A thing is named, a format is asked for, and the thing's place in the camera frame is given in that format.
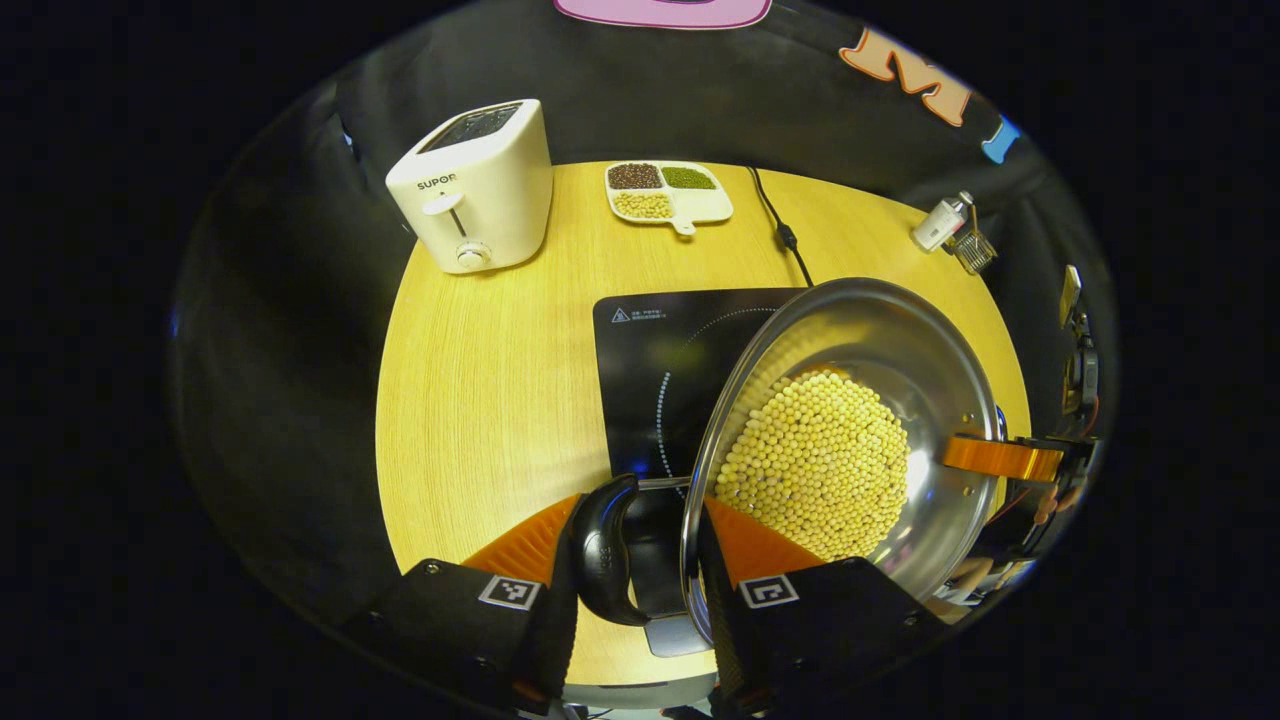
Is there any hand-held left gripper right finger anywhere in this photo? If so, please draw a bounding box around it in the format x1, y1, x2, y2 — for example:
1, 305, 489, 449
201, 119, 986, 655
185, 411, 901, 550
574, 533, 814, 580
695, 495, 946, 716

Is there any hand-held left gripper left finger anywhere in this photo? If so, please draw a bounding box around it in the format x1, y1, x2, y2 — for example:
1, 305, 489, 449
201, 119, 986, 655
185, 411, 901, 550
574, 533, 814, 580
345, 490, 586, 716

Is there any steel pot with black handles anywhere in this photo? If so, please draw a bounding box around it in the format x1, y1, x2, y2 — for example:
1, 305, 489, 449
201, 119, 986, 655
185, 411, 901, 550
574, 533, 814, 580
567, 277, 1011, 646

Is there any black induction cooktop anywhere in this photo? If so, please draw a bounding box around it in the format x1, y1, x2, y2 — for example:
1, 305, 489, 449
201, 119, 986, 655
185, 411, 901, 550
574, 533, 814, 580
592, 288, 811, 658

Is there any glass jar with wooden stick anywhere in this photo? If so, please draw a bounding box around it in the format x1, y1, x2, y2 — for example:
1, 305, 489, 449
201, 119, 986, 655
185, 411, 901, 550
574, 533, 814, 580
950, 205, 999, 276

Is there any clear bottle with red label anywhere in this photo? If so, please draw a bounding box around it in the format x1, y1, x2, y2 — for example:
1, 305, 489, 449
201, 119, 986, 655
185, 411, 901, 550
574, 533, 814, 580
910, 192, 974, 253

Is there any white divided dish of beans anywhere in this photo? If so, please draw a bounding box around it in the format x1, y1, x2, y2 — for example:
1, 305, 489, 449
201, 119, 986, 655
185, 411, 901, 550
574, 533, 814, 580
604, 160, 734, 237

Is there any white toaster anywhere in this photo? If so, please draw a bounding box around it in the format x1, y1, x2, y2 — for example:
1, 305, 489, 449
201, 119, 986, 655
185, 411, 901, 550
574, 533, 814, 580
385, 98, 554, 276

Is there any black power cable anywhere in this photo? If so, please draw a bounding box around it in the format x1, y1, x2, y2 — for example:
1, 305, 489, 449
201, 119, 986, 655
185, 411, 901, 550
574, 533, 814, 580
748, 166, 816, 289

